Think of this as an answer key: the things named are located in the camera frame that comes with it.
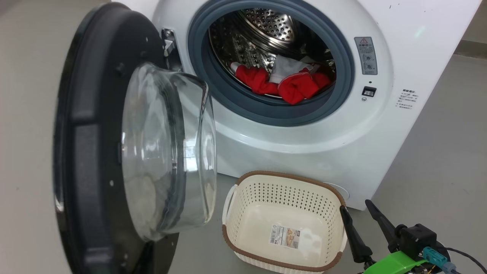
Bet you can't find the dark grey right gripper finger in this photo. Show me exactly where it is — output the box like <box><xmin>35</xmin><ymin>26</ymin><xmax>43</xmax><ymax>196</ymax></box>
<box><xmin>365</xmin><ymin>199</ymin><xmax>400</xmax><ymax>252</ymax></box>
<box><xmin>340</xmin><ymin>205</ymin><xmax>373</xmax><ymax>264</ymax></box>

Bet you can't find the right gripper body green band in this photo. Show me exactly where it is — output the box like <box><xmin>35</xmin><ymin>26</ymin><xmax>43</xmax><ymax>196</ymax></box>
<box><xmin>358</xmin><ymin>250</ymin><xmax>427</xmax><ymax>274</ymax></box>

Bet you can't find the red and white garment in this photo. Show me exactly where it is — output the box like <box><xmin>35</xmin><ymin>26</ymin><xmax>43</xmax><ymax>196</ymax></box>
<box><xmin>231</xmin><ymin>54</ymin><xmax>331</xmax><ymax>105</ymax></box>

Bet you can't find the black round glass washer door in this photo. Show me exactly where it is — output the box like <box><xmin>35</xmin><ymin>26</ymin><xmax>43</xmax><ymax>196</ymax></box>
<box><xmin>53</xmin><ymin>2</ymin><xmax>217</xmax><ymax>274</ymax></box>

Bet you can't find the printed product label sticker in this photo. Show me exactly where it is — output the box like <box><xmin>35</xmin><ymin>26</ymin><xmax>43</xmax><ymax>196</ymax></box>
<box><xmin>269</xmin><ymin>224</ymin><xmax>300</xmax><ymax>250</ymax></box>

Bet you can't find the cream perforated basket brown rim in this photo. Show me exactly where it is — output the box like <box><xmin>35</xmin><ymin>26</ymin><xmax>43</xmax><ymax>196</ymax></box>
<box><xmin>222</xmin><ymin>170</ymin><xmax>349</xmax><ymax>274</ymax></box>

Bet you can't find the white front-load washing machine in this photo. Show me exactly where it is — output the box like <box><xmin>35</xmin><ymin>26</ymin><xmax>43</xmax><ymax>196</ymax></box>
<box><xmin>114</xmin><ymin>0</ymin><xmax>483</xmax><ymax>210</ymax></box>

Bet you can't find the stainless steel washing machine drum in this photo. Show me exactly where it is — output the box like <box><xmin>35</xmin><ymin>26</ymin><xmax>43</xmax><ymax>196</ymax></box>
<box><xmin>208</xmin><ymin>8</ymin><xmax>337</xmax><ymax>100</ymax></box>

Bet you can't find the metal door hinge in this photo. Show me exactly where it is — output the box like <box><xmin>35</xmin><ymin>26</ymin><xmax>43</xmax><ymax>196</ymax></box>
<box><xmin>162</xmin><ymin>29</ymin><xmax>179</xmax><ymax>57</ymax></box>

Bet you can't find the round white drain cover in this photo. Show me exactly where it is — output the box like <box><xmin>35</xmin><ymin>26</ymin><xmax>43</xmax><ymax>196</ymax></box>
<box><xmin>326</xmin><ymin>182</ymin><xmax>350</xmax><ymax>200</ymax></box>

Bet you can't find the grey warning sticker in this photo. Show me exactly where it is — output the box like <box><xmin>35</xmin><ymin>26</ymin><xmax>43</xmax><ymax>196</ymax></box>
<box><xmin>355</xmin><ymin>37</ymin><xmax>378</xmax><ymax>75</ymax></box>

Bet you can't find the grey concrete curb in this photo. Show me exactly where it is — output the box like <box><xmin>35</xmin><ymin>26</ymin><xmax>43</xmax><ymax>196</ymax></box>
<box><xmin>455</xmin><ymin>38</ymin><xmax>487</xmax><ymax>59</ymax></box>

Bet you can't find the teal right cable connector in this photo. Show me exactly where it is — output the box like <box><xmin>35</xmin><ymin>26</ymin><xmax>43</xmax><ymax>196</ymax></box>
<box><xmin>423</xmin><ymin>247</ymin><xmax>451</xmax><ymax>270</ymax></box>

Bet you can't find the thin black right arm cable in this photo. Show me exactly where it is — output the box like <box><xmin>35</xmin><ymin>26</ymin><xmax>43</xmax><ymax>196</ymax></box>
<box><xmin>445</xmin><ymin>247</ymin><xmax>487</xmax><ymax>274</ymax></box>

